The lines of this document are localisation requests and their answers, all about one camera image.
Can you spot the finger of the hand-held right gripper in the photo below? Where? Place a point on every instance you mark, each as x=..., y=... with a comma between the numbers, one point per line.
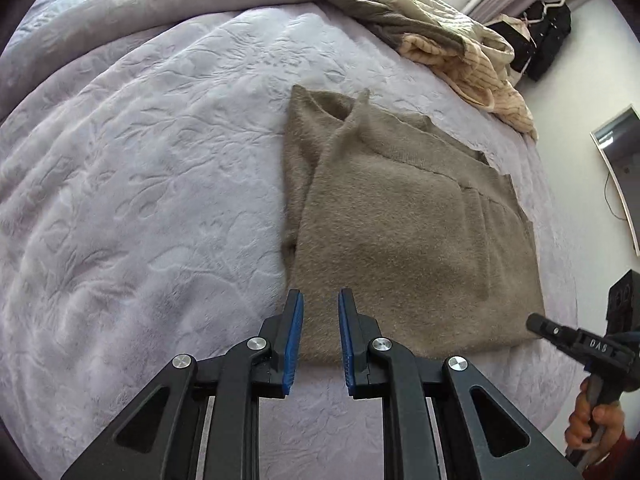
x=555, y=332

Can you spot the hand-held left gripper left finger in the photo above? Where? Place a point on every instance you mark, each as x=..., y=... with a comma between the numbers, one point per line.
x=295, y=340

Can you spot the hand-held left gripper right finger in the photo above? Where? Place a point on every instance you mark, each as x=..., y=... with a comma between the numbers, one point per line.
x=346, y=340

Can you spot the taupe knit sweater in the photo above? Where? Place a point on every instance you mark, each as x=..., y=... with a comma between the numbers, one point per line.
x=400, y=240

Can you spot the black hanging clothes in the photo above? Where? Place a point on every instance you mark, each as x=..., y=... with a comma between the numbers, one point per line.
x=550, y=35

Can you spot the person's right hand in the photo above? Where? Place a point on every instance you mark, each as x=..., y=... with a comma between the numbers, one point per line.
x=577, y=425

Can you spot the lavender embossed bed blanket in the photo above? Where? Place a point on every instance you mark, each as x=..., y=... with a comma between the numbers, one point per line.
x=125, y=185

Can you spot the dark grey garment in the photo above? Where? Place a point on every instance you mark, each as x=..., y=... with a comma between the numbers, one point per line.
x=360, y=0

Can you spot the pale beige ribbed garment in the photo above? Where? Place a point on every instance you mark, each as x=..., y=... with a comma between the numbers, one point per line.
x=440, y=10

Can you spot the wall-mounted flat screen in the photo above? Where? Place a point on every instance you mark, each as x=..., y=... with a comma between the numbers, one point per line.
x=625, y=160

